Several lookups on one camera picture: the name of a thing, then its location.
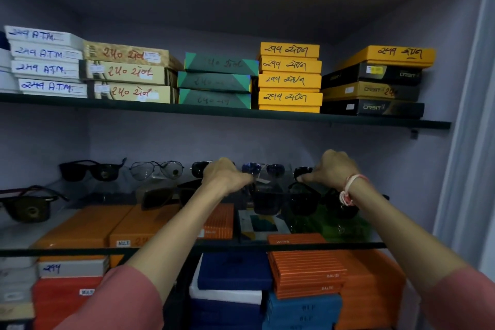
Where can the clear aviator glasses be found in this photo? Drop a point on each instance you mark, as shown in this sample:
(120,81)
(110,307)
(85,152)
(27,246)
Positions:
(172,169)

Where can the yellow box black handwriting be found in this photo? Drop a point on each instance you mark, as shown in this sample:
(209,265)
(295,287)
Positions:
(288,80)
(288,49)
(288,65)
(288,98)

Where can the orange box stack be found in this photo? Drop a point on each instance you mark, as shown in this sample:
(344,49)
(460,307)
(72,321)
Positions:
(371,287)

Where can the plain orange box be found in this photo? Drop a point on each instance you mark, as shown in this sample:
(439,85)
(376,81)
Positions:
(83,227)

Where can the pink sleeve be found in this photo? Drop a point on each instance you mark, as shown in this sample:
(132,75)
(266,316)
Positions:
(460,302)
(116,302)

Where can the pink left sleeve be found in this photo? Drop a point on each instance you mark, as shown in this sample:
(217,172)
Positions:
(116,302)

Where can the white cabinet frame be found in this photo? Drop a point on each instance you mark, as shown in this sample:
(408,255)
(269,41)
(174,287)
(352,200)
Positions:
(468,128)

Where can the long yellow black box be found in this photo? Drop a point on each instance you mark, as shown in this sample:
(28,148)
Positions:
(371,90)

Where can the white flat box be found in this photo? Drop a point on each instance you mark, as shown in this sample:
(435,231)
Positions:
(224,296)

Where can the person's left forearm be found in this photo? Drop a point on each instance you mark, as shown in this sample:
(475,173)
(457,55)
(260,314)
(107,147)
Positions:
(181,233)

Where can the stack of white boxes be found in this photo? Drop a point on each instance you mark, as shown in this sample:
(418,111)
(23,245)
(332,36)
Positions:
(15,283)

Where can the dark sunglasses brown lens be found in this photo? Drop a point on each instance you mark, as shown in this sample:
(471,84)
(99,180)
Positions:
(29,208)

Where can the person's left thumb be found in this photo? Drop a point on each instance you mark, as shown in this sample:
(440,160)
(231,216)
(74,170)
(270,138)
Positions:
(245,179)

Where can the white box blue number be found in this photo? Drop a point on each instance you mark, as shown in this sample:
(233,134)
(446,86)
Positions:
(71,268)

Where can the person's left hand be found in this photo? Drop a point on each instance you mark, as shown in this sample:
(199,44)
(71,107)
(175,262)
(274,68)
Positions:
(222,177)

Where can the glass shelf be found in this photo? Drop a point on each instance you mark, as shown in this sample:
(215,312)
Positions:
(232,247)

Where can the white box blue handwriting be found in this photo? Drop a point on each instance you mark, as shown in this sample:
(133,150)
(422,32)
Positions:
(42,36)
(50,88)
(44,53)
(42,69)

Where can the beige box red handwriting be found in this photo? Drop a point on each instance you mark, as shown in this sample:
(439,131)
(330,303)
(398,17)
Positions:
(131,92)
(127,72)
(127,56)

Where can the small black sunglasses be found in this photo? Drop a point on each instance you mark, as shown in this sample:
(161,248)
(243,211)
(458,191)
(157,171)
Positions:
(198,169)
(301,170)

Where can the blue lettered box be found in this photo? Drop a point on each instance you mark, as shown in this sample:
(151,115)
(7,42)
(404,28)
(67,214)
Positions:
(301,317)
(297,326)
(305,304)

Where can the orange striped box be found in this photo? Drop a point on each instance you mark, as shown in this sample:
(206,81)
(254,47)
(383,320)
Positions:
(305,264)
(219,222)
(309,292)

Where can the person's right thumb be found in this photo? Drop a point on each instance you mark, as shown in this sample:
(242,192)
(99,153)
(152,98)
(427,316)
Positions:
(307,178)

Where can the orange box white label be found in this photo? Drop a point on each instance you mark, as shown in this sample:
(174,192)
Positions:
(143,225)

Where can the white teal patterned box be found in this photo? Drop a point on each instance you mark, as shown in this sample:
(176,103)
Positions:
(263,225)

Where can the person's right forearm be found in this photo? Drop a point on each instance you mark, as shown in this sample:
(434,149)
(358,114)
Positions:
(398,233)

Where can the dark blue large box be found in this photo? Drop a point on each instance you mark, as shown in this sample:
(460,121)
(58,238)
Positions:
(228,314)

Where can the dark upper shelf board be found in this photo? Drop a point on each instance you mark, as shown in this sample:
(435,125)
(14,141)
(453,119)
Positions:
(232,110)

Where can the person's right hand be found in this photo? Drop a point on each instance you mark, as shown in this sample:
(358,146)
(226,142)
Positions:
(334,171)

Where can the navy blue box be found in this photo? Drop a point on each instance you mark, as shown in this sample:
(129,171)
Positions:
(234,271)

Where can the brown tinted sunglasses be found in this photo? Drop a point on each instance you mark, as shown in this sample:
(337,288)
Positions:
(154,195)

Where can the pink right sleeve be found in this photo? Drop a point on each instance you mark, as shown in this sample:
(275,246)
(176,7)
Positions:
(460,302)

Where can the red box white label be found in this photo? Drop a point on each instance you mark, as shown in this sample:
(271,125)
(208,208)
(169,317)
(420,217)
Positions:
(62,302)

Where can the black wayfarer sunglasses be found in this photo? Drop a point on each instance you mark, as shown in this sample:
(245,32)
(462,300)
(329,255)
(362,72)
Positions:
(73,171)

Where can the large black sunglasses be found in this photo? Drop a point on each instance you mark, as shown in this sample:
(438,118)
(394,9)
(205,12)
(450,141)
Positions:
(267,200)

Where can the dark green box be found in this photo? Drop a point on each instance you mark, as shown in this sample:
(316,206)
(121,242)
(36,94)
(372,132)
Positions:
(332,227)

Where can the blue lens aviator sunglasses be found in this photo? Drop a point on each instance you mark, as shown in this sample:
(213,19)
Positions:
(275,169)

